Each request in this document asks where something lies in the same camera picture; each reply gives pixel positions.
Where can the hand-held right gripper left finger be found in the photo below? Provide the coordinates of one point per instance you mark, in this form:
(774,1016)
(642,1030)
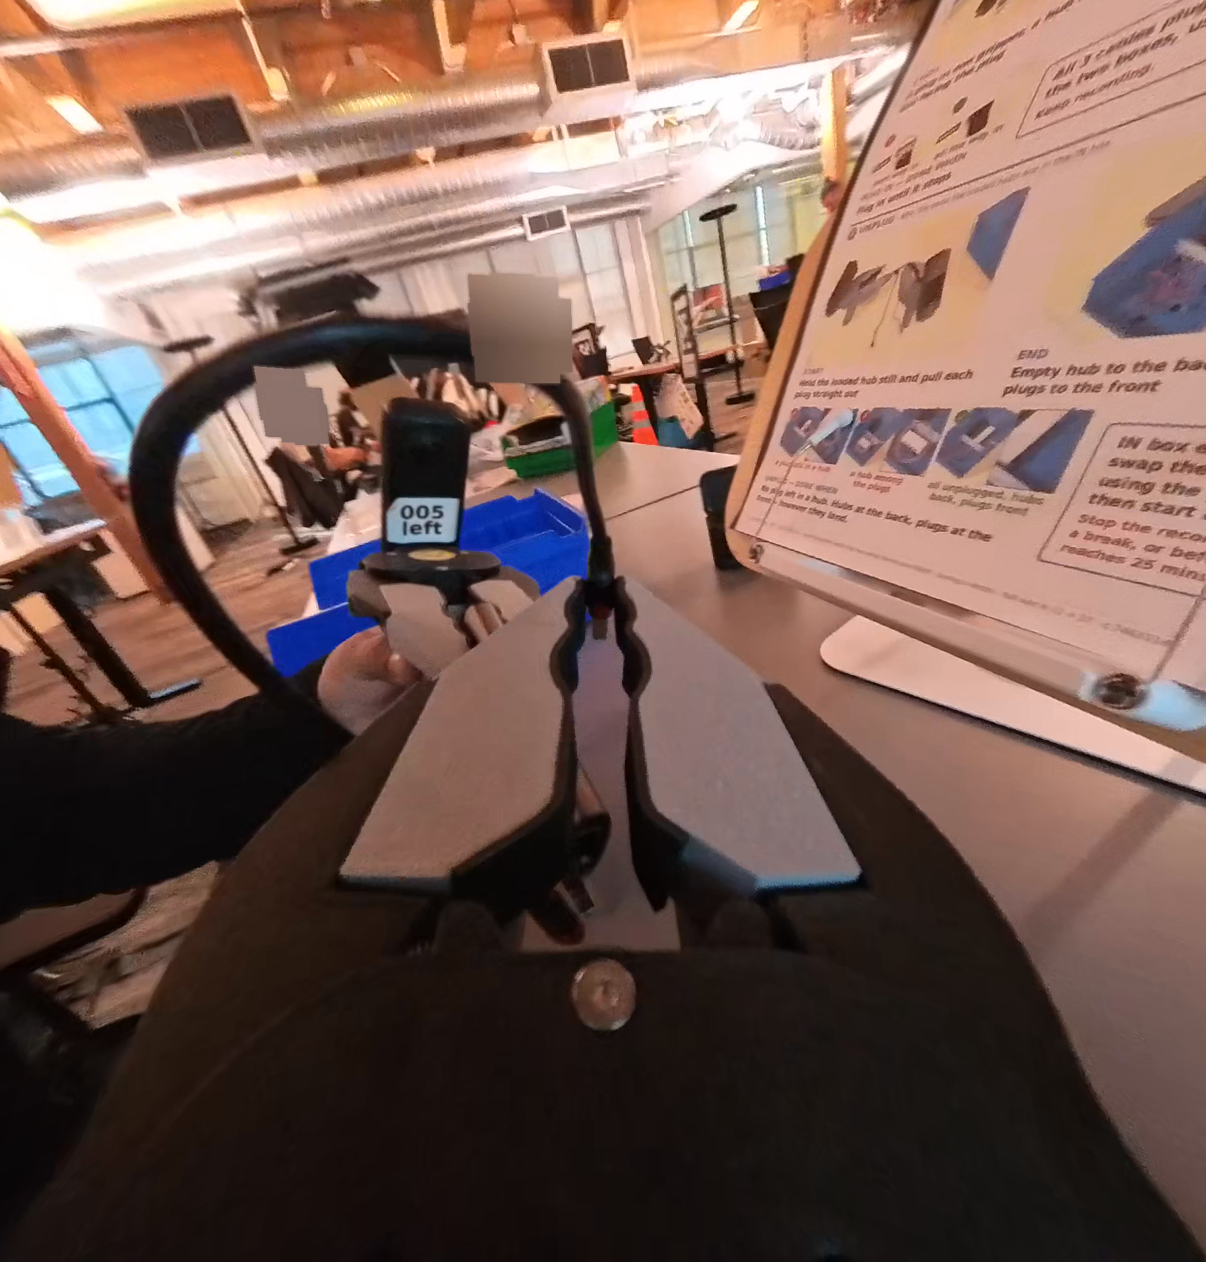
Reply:
(465,769)

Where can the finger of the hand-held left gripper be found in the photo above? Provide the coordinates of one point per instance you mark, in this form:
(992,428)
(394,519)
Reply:
(420,636)
(488,616)

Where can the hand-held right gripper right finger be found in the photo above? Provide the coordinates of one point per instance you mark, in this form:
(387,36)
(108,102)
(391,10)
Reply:
(730,778)

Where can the blue plastic bin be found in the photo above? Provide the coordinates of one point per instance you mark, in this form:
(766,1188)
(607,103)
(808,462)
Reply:
(524,532)

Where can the person's left forearm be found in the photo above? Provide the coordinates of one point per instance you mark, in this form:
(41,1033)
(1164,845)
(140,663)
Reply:
(119,788)

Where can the person's left hand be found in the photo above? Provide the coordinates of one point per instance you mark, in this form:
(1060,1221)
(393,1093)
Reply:
(361,679)

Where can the green bin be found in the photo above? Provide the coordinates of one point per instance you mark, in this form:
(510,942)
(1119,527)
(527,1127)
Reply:
(553,458)

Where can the white stand base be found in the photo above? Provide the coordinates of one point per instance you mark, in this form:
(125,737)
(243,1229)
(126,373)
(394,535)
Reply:
(888,650)

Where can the orange traffic cone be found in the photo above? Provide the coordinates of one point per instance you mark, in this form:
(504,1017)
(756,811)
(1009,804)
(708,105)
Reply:
(641,419)

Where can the black device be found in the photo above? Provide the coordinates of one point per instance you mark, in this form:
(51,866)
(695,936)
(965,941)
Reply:
(721,521)

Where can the black vent grille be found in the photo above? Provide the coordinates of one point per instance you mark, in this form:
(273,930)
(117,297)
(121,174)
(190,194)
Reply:
(193,126)
(545,223)
(587,64)

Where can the black floor lamp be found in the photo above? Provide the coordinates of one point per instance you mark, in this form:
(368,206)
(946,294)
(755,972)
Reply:
(717,210)

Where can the instruction sheet on wooden board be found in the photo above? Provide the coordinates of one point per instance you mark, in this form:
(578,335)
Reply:
(957,295)

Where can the silver air duct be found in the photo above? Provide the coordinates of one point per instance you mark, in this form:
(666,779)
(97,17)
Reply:
(415,138)

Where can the wooden post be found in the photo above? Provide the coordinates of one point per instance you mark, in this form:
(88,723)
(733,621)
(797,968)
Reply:
(60,443)

